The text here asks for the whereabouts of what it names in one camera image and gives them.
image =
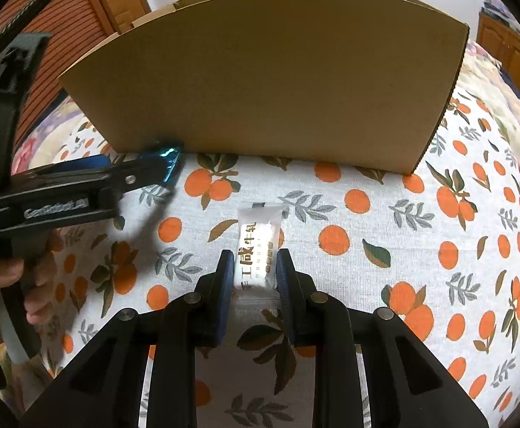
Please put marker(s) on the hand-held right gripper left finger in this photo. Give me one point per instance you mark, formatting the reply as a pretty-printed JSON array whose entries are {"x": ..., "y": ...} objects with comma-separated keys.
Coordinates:
[{"x": 224, "y": 294}]

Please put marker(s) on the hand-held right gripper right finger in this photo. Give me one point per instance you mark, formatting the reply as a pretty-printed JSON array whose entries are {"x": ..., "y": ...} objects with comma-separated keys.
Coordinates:
[{"x": 285, "y": 294}]

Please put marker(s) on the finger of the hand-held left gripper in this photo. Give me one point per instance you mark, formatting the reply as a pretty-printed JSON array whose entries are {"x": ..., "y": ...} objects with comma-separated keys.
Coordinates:
[
  {"x": 135, "y": 176},
  {"x": 81, "y": 163}
]

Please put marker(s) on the blue foil snack packet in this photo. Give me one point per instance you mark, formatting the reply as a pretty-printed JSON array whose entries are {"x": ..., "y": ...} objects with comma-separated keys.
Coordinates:
[{"x": 171, "y": 165}]

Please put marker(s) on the white candy packet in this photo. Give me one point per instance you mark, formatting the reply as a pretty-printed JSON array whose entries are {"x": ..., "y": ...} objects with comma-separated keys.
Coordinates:
[{"x": 257, "y": 240}]

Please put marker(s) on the cardboard box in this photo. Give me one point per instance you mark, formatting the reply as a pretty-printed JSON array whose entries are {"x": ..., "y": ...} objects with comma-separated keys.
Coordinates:
[{"x": 264, "y": 76}]

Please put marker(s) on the orange-print white cloth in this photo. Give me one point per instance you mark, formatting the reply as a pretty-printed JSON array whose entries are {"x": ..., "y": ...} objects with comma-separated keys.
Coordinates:
[{"x": 375, "y": 232}]

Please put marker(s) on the wooden louvered wardrobe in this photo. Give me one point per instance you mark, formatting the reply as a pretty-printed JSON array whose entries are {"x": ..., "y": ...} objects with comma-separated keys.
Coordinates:
[{"x": 64, "y": 9}]

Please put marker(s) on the wooden cabinet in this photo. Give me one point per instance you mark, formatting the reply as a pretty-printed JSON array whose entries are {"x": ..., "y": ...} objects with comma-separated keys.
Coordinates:
[{"x": 509, "y": 49}]

